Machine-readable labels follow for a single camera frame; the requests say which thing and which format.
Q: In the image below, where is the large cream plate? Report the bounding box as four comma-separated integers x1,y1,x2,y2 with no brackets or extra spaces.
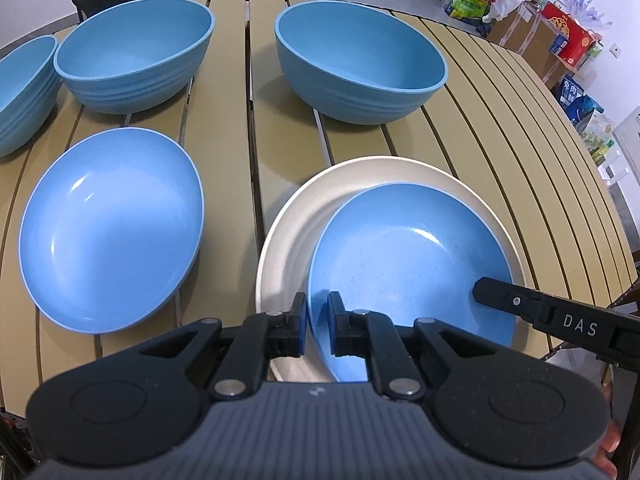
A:
255,156,528,382

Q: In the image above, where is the large blue bowl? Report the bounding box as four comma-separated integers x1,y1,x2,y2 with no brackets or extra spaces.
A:
273,0,448,126

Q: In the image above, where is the large cardboard box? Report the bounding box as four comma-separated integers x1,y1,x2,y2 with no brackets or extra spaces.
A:
487,2,567,89

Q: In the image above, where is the small blue plate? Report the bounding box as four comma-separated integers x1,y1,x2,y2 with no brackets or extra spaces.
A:
18,127,205,335

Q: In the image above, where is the red gift box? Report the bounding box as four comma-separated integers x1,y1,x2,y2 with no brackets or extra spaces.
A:
541,2,596,67

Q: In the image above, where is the small blue bowl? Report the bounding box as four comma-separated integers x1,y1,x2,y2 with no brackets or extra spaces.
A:
0,35,62,157

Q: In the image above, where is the green yellow bag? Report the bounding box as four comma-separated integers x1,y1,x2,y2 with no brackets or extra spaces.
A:
442,0,489,22

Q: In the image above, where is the medium blue plate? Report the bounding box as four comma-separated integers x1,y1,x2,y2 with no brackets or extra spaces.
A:
307,183,521,382

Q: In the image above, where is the right human hand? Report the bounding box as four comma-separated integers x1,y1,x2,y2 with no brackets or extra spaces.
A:
593,420,622,480

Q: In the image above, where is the medium blue bowl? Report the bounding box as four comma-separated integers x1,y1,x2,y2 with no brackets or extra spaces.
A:
53,0,215,115

